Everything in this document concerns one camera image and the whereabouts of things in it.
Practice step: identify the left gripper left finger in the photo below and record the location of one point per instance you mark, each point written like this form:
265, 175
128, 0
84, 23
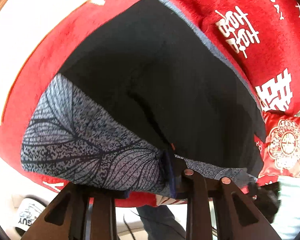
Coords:
66, 216

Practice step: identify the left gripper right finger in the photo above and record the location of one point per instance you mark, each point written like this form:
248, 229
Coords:
236, 215

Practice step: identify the black pants blue patterned trim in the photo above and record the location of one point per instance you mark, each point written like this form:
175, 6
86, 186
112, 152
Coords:
142, 86

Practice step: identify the red embroidered satin pillow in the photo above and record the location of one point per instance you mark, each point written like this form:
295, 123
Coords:
280, 152

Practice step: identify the operator's jeans legs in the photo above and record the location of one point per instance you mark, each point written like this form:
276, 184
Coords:
160, 224

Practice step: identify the red wedding sofa cover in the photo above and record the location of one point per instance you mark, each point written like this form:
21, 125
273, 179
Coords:
260, 39

